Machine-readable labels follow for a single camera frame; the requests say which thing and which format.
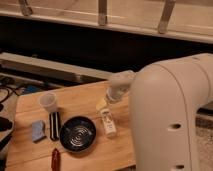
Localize small white plastic bottle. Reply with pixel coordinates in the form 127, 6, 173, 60
100, 108, 117, 137

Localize translucent plastic cup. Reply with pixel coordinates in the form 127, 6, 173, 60
39, 92, 58, 113

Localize red brown oblong object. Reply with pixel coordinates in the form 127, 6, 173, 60
51, 148, 60, 171

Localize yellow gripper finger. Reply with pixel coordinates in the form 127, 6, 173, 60
96, 98, 108, 111

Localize blue sponge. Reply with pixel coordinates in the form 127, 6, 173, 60
32, 120, 46, 142

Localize black object at left edge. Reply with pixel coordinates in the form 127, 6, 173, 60
0, 117, 13, 132

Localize wooden board table top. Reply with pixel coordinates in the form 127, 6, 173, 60
6, 82, 135, 171

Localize black white striped object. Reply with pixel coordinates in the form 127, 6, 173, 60
49, 112, 61, 141

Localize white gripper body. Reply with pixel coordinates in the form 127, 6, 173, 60
106, 88, 127, 103

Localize black round bowl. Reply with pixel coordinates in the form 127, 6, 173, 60
59, 116, 96, 153

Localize black cables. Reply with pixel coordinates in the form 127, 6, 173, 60
0, 75, 26, 104

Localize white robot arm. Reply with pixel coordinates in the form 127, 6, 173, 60
97, 53, 213, 171

